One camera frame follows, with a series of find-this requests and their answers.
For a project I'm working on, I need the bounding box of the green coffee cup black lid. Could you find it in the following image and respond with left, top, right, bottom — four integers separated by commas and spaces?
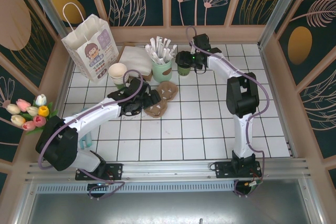
177, 60, 192, 77

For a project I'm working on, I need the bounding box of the small green circuit board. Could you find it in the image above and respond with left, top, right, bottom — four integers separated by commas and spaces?
245, 178, 263, 192

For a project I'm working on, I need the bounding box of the tulip flower bouquet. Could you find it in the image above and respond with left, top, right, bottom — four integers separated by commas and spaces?
25, 100, 60, 135

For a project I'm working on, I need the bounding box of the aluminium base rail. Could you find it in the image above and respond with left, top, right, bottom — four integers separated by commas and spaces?
25, 157, 313, 183

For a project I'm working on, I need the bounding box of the aluminium frame post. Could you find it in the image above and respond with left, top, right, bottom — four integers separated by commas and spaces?
258, 0, 296, 49
25, 0, 79, 51

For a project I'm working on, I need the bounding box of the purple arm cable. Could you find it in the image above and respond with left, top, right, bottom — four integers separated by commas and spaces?
185, 26, 270, 197
38, 69, 144, 201

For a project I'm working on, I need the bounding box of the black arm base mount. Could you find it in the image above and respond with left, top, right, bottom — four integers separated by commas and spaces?
75, 163, 123, 180
214, 161, 262, 179

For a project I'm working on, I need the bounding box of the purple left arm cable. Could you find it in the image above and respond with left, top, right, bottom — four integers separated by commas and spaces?
38, 69, 144, 201

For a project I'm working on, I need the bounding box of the white printed paper bag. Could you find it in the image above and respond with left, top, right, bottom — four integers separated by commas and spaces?
60, 2, 119, 86

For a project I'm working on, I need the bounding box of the red pink artificial tulip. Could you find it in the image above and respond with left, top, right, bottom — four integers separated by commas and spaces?
31, 115, 47, 127

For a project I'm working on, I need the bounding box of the brown pulp cup carrier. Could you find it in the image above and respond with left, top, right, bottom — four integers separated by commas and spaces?
143, 81, 180, 118

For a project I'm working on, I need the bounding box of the white napkin stack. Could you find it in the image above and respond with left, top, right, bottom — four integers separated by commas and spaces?
119, 46, 153, 77

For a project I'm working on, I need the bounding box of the perforated metal cable tray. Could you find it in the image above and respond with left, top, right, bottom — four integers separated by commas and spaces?
35, 182, 237, 194

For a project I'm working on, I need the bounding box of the yellow artificial tulip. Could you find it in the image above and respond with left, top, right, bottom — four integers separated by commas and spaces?
37, 105, 50, 118

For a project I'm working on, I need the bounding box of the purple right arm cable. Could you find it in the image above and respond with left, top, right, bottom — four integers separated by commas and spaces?
185, 26, 270, 197

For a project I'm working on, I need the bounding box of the mint green straw canister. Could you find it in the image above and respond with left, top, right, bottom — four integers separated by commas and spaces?
151, 57, 173, 83

